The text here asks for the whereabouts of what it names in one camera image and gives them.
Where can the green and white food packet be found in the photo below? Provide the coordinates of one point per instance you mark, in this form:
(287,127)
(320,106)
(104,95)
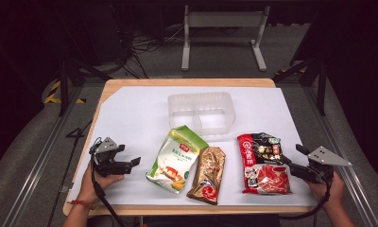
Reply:
(174,157)

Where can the red and black food packet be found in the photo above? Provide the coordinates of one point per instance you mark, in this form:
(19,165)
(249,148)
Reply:
(262,170)

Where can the person's left hand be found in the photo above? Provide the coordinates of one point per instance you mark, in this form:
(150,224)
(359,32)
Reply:
(94,186)

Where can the gold brown food packet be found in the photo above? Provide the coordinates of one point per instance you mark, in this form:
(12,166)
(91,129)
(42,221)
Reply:
(208,175)

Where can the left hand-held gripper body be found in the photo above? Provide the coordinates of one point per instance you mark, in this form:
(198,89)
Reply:
(106,145)

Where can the person's right hand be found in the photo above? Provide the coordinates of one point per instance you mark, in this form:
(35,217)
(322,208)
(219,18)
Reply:
(333,190)

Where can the grey metal stand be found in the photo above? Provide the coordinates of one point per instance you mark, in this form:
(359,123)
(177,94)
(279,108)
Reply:
(225,19)

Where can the black tripod stand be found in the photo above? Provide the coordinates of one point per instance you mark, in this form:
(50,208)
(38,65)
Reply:
(321,78)
(64,78)

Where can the clear plastic container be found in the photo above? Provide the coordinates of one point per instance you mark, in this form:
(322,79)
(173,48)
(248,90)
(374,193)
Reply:
(200,113)

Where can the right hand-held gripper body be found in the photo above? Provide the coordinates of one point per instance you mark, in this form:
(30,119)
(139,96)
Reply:
(327,157)

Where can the grey metal floor rail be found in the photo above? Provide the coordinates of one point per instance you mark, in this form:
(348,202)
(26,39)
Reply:
(351,176)
(36,170)

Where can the white paper sheet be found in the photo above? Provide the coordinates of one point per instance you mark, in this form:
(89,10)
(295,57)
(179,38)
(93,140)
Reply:
(136,113)

